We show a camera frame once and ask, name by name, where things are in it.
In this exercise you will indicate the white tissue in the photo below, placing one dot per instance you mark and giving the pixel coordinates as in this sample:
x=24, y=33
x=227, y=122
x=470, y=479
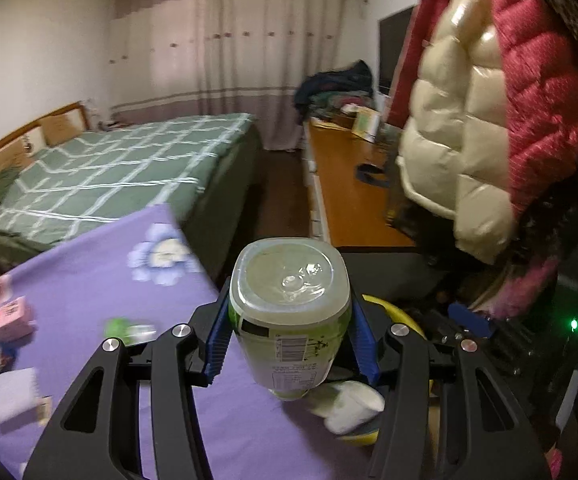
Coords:
x=354, y=405

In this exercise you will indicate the long wooden cabinet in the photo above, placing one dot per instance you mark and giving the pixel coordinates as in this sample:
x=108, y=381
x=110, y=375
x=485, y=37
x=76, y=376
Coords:
x=349, y=200

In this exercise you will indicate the red puffer jacket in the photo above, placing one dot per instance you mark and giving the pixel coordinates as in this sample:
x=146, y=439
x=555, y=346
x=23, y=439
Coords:
x=544, y=85

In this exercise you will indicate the green checked duvet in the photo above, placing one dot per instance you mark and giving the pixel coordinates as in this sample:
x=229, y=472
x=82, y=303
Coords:
x=119, y=170

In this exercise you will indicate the clear jar with green label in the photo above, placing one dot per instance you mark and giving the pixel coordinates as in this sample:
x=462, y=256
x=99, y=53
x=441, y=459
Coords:
x=289, y=310

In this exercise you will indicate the black television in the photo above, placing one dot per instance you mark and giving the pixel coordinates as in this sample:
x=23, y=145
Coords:
x=394, y=50

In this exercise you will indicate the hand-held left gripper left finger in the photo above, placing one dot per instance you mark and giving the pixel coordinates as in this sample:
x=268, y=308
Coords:
x=217, y=350

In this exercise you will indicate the tan pillow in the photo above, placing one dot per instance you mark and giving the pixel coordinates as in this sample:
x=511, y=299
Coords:
x=11, y=157
x=60, y=129

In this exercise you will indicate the cream puffer jacket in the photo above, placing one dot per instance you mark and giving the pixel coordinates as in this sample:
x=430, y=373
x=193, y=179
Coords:
x=459, y=135

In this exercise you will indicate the green and white box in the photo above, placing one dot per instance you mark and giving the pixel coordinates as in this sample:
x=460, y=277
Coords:
x=366, y=124

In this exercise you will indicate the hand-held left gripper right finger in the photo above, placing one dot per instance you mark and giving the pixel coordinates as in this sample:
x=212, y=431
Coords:
x=366, y=350

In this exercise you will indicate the pink and white curtain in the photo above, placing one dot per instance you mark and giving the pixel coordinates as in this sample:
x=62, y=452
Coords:
x=229, y=60

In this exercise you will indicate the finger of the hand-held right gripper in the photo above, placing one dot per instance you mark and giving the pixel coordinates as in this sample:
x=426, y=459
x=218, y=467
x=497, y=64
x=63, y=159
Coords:
x=471, y=322

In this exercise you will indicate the pile of clothes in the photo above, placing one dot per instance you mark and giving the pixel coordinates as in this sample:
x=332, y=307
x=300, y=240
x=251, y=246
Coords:
x=339, y=80

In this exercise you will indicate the purple floral tablecloth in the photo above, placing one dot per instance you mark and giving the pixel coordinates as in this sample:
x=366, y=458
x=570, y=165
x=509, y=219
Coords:
x=94, y=270

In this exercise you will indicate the small white box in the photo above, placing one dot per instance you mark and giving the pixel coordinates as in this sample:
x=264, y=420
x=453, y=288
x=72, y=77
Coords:
x=14, y=395

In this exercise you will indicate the wooden bed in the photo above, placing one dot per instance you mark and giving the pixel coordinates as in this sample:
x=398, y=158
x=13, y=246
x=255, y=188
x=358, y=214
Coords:
x=229, y=200

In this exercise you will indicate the small pink box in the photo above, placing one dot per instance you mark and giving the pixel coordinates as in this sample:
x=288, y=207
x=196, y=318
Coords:
x=9, y=315

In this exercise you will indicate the green plastic wrapper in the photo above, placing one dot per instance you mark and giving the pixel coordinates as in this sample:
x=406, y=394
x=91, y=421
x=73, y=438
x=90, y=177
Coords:
x=124, y=330

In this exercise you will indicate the black bin with yellow rim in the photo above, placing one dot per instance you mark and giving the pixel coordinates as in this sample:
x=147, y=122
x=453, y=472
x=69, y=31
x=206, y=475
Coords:
x=394, y=310

